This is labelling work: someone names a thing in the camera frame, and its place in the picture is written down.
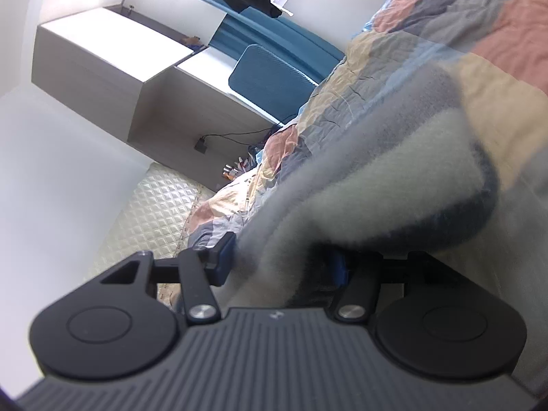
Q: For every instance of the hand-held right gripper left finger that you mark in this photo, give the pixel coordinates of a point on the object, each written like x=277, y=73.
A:
x=222, y=261

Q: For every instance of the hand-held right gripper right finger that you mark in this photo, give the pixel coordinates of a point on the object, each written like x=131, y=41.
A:
x=340, y=269

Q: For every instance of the cream striped sweater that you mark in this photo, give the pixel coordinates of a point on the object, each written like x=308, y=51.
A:
x=385, y=171

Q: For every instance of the patchwork pillow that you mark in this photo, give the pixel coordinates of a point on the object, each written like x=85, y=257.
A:
x=205, y=218

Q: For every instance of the cream quilted headboard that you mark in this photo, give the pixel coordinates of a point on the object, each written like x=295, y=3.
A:
x=154, y=205

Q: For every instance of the group of small bottles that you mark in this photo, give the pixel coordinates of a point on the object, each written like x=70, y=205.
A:
x=233, y=171

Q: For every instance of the grey wooden wardrobe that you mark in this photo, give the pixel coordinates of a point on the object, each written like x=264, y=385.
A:
x=107, y=60

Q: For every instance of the blue curtain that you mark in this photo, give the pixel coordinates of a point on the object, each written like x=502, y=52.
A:
x=299, y=38

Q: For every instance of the patchwork quilt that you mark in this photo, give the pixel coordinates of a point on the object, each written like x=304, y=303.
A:
x=492, y=30

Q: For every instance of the black wall charger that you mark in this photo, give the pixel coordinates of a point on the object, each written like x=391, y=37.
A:
x=202, y=144

